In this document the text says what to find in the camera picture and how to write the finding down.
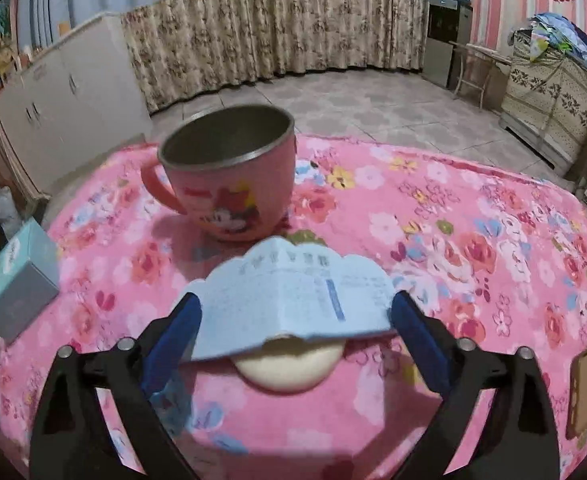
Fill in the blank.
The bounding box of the cabinet with patterned cover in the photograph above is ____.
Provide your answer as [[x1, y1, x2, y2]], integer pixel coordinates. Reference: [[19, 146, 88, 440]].
[[499, 29, 587, 177]]

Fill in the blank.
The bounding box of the light blue paper wrapper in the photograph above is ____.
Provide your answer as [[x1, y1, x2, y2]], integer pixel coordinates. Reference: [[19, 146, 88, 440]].
[[182, 237, 399, 364]]

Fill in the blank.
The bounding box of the light blue small box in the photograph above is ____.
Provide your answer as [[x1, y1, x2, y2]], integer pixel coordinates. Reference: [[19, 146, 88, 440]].
[[0, 218, 62, 344]]

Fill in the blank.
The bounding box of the cream round disc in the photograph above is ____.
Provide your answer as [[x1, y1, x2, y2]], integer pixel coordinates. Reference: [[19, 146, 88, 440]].
[[234, 337, 345, 394]]

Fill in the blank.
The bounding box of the pile of clothes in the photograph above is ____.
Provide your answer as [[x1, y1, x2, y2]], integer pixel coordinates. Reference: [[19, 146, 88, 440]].
[[513, 9, 587, 79]]

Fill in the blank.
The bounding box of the blue curtain with floral hem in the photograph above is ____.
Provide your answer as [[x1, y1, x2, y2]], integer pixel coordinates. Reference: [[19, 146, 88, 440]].
[[16, 0, 437, 117]]

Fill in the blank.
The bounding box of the white plastic bag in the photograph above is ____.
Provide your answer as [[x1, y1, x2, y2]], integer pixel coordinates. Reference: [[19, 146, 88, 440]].
[[0, 186, 24, 242]]

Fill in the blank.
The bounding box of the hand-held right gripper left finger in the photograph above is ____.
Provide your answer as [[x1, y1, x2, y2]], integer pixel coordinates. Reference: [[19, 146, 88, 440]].
[[29, 291, 204, 480]]

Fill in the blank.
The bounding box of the grey water dispenser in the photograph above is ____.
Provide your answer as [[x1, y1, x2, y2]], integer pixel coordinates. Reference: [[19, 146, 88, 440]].
[[423, 0, 475, 89]]

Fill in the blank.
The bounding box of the white cabinet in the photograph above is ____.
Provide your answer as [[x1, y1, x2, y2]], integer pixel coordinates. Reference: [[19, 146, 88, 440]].
[[0, 12, 153, 197]]

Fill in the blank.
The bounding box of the pink floral blanket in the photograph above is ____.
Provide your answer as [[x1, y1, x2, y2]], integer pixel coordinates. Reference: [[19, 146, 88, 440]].
[[0, 134, 587, 480]]

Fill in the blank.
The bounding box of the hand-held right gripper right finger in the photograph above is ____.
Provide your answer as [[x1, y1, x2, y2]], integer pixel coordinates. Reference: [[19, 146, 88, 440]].
[[390, 290, 560, 480]]

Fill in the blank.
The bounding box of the folding metal table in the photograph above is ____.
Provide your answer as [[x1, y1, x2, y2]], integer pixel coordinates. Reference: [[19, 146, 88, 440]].
[[448, 40, 513, 111]]

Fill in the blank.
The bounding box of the pink cartoon cup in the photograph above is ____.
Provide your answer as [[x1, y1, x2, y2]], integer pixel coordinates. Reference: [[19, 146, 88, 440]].
[[140, 103, 297, 242]]

